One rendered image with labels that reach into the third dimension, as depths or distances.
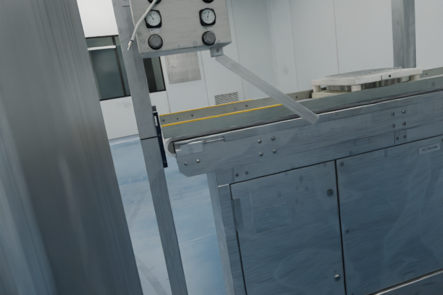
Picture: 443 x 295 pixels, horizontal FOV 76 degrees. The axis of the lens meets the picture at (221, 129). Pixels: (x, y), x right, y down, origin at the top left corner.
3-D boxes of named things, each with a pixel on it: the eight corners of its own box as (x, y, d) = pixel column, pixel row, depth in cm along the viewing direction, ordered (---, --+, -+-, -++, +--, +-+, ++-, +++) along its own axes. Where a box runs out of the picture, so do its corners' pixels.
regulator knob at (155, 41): (149, 49, 62) (145, 27, 62) (149, 51, 65) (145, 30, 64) (164, 47, 63) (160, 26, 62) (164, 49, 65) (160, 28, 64)
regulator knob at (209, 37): (204, 45, 65) (201, 25, 64) (202, 46, 67) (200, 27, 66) (219, 43, 65) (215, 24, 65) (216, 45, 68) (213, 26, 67)
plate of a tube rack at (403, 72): (354, 85, 84) (354, 78, 84) (310, 85, 108) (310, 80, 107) (422, 73, 89) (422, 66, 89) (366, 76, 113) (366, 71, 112)
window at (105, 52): (93, 102, 530) (78, 37, 509) (93, 102, 531) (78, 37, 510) (166, 90, 577) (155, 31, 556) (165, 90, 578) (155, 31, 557)
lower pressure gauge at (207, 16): (201, 25, 65) (198, 8, 64) (200, 26, 66) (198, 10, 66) (217, 24, 66) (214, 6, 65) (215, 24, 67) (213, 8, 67)
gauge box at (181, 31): (139, 54, 64) (120, -42, 61) (141, 58, 74) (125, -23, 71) (232, 42, 69) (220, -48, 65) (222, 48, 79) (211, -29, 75)
